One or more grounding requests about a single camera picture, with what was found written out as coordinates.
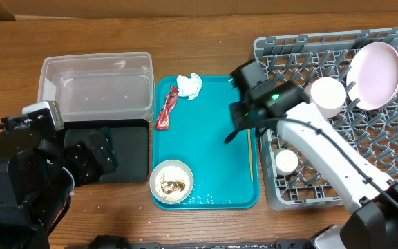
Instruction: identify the wooden chopstick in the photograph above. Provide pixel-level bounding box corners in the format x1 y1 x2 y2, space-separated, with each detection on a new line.
247 129 254 182

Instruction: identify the white cup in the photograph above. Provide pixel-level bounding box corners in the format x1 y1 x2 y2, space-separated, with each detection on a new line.
274 149 299 176

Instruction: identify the white tissue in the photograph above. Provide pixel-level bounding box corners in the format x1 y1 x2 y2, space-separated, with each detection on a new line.
176 73 202 100

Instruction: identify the pink bowl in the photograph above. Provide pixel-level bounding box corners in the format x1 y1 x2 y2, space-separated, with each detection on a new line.
304 77 346 118

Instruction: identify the red snack wrapper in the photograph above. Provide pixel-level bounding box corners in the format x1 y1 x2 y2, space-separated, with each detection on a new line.
155 86 179 131

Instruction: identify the grey bowl with food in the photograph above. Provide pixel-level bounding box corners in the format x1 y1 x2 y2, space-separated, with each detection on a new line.
149 160 194 205

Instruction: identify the large white plate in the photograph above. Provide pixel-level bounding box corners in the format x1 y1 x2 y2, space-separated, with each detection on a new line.
345 42 398 110

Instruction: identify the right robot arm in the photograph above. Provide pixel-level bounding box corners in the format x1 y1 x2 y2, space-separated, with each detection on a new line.
225 60 398 248

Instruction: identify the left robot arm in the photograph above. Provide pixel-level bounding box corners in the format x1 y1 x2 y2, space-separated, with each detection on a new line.
0 116 117 248

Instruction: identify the grey dishwasher rack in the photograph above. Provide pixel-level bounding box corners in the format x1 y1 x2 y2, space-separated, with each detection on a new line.
252 28 398 211

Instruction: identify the black plastic tray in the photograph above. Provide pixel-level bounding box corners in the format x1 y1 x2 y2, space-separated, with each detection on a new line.
57 119 149 183

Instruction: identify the clear plastic bin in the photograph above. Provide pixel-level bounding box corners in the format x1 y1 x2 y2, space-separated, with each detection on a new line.
37 52 155 122

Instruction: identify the teal serving tray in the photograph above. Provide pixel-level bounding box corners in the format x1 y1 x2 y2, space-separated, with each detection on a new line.
152 75 260 210

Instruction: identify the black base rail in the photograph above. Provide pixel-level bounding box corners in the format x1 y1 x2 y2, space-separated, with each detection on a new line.
84 235 313 249

